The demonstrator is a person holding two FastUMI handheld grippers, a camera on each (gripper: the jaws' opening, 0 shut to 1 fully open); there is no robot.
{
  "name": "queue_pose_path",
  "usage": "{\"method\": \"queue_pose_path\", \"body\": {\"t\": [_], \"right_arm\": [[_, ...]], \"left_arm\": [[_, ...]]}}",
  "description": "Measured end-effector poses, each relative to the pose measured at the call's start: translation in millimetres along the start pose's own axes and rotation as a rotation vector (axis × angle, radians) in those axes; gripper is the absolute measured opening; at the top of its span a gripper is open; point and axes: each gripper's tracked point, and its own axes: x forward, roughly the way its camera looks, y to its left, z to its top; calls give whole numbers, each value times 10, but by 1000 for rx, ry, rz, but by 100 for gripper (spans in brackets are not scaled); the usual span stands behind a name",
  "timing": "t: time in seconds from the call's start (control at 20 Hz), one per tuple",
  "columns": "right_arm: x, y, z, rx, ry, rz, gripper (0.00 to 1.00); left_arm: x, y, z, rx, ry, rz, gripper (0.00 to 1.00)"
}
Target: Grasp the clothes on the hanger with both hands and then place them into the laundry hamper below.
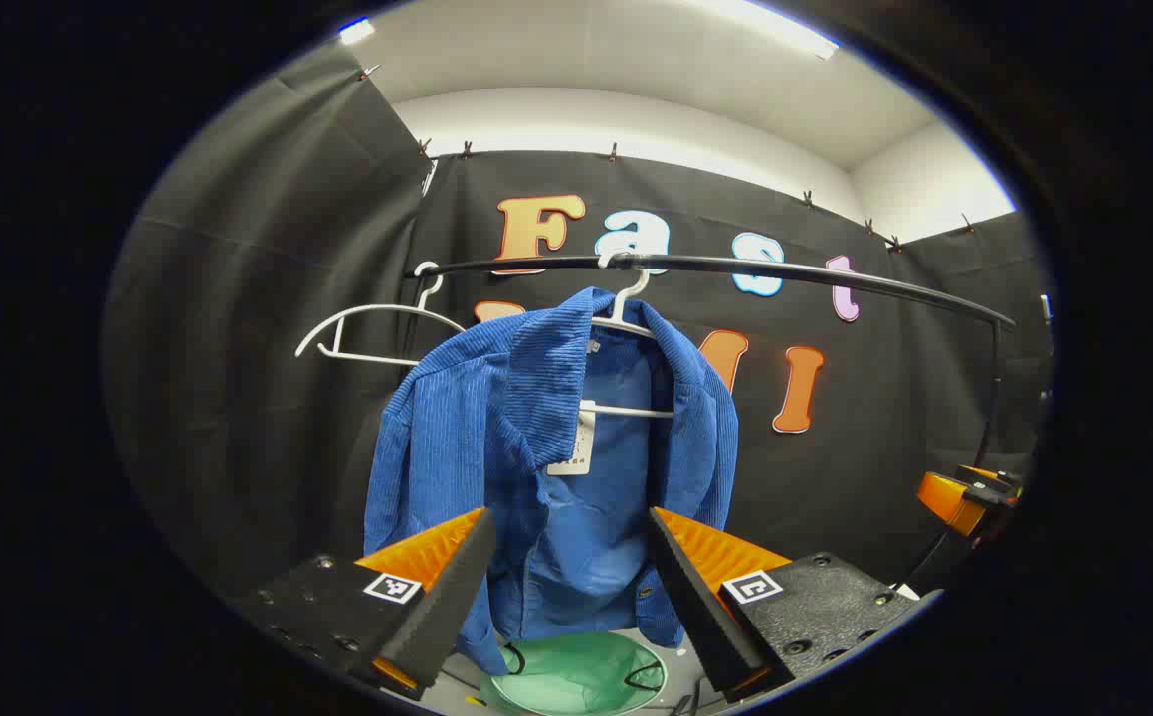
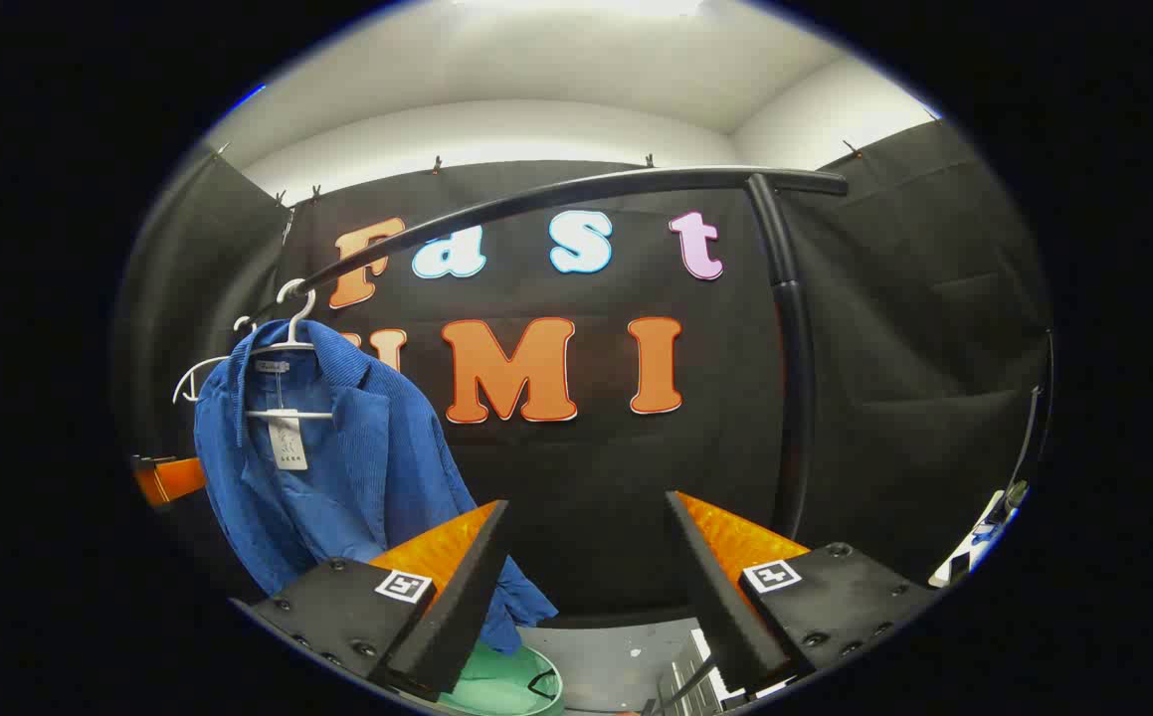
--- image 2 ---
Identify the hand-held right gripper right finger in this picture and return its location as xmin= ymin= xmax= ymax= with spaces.
xmin=664 ymin=489 xmax=941 ymax=697

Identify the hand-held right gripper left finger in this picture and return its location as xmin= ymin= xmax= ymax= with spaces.
xmin=231 ymin=499 xmax=510 ymax=702

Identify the green laundry hamper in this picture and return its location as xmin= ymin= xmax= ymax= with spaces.
xmin=437 ymin=641 xmax=565 ymax=715

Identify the white plastic hanger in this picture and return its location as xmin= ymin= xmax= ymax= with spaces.
xmin=173 ymin=316 xmax=259 ymax=404
xmin=238 ymin=278 xmax=336 ymax=421

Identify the blue corduroy jacket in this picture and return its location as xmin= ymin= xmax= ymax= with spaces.
xmin=194 ymin=320 xmax=559 ymax=655

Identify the black clothes rack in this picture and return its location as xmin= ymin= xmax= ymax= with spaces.
xmin=256 ymin=166 xmax=849 ymax=543

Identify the black backdrop cloth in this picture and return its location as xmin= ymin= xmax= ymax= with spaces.
xmin=113 ymin=119 xmax=1055 ymax=632

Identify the black cable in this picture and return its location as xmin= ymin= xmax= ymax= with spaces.
xmin=1004 ymin=328 xmax=1055 ymax=513

